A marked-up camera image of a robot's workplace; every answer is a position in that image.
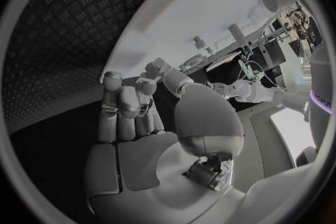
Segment grey long cylinder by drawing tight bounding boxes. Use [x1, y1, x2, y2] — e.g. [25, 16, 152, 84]
[227, 24, 249, 46]

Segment workshop rack with equipment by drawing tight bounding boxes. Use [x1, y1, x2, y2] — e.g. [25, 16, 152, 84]
[277, 1, 324, 57]

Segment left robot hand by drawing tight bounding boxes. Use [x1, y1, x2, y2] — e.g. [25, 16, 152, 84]
[206, 81, 236, 101]

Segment grey gear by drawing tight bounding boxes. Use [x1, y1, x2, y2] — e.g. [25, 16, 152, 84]
[183, 54, 209, 69]

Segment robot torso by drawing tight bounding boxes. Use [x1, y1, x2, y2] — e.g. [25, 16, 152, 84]
[295, 42, 336, 168]

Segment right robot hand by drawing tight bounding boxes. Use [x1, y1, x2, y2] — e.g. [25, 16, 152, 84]
[83, 57, 248, 224]

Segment white cable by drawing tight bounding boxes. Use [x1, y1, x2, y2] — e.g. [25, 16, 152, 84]
[244, 60, 287, 91]

